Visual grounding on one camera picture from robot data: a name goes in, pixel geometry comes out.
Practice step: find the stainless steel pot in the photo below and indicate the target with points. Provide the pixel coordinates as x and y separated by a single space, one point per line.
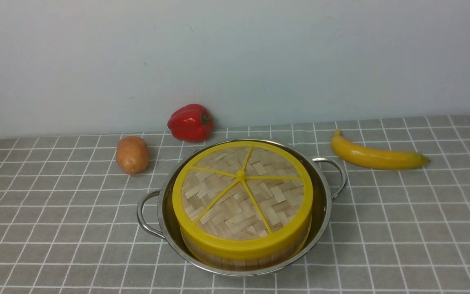
156 216

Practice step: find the brown potato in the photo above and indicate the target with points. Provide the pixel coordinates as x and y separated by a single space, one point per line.
132 155

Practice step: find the yellow banana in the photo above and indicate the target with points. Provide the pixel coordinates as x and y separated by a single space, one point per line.
381 159

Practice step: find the yellow rimmed bamboo steamer basket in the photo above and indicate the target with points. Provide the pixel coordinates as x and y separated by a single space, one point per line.
270 259

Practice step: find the red bell pepper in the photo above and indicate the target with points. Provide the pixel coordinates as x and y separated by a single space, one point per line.
192 123

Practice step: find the grey checked tablecloth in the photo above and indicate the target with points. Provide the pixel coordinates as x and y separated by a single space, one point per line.
68 222

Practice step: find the yellow woven bamboo steamer lid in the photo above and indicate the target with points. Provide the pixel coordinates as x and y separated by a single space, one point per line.
242 199

